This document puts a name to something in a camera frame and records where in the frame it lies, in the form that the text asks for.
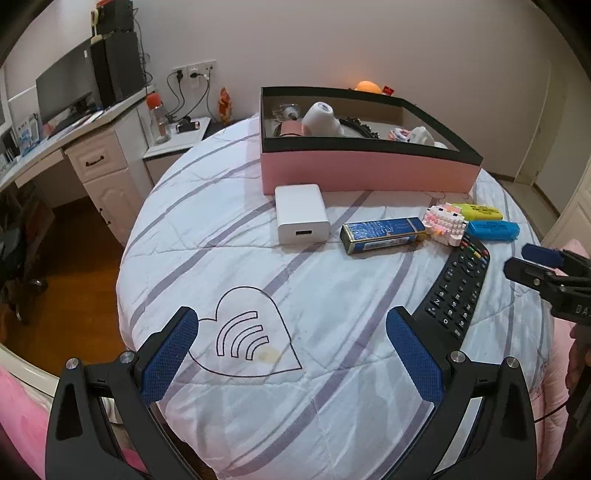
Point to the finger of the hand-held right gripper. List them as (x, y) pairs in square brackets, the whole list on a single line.
[(531, 274), (542, 254)]

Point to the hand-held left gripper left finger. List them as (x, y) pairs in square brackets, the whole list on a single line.
[(171, 355)]

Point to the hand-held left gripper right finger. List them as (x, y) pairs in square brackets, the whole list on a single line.
[(415, 355)]

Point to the blue highlighter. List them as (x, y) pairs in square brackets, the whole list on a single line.
[(491, 230)]

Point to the black remote control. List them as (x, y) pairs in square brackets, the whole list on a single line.
[(457, 286)]

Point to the yellow highlighter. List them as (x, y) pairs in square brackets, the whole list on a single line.
[(480, 212)]

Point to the pink brick cat figure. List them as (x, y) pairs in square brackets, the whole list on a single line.
[(443, 224)]

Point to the blue metal tin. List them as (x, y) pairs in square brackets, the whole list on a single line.
[(378, 235)]

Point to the white plush toy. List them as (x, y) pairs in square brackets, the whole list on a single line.
[(422, 136)]

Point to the white power adapter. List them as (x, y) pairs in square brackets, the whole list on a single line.
[(300, 212)]

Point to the pink storage box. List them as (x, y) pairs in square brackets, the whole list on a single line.
[(346, 168)]

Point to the black toothed headband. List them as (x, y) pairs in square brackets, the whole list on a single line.
[(360, 127)]

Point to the rose gold metal cylinder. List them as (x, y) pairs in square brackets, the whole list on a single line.
[(291, 129)]

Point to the white handheld device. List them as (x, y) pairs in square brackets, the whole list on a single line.
[(318, 117)]

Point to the person's right hand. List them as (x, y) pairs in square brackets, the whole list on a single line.
[(579, 364)]

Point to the white wardrobe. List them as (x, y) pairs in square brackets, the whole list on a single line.
[(572, 217)]

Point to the pink printed bedsheet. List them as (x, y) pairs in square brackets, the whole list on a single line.
[(556, 350)]

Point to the white door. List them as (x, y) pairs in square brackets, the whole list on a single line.
[(538, 129)]

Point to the pink blanket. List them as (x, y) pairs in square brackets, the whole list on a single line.
[(18, 415)]

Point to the black office chair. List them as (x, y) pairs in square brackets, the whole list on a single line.
[(18, 258)]

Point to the white desk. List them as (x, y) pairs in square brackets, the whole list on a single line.
[(106, 161)]

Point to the white nightstand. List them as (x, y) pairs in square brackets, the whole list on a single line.
[(184, 138)]

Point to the small black device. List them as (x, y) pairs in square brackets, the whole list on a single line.
[(187, 125)]

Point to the clear bottle red lid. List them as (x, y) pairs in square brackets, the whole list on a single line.
[(159, 120)]

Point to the orange octopus plush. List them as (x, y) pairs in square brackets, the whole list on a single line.
[(367, 86)]

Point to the black keyboard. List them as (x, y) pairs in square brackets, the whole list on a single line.
[(69, 123)]

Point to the orange figurine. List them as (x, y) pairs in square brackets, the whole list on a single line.
[(225, 106)]

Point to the blue white box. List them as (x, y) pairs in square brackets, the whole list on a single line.
[(25, 136)]

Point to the black computer monitor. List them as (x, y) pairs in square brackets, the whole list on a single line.
[(64, 87)]

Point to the black computer tower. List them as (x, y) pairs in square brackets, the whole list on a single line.
[(117, 69)]

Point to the black speaker box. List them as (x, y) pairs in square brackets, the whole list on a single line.
[(115, 18)]

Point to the small round stand mirror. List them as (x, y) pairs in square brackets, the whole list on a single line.
[(95, 16)]

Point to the wall power socket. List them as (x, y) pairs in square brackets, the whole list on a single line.
[(203, 68)]

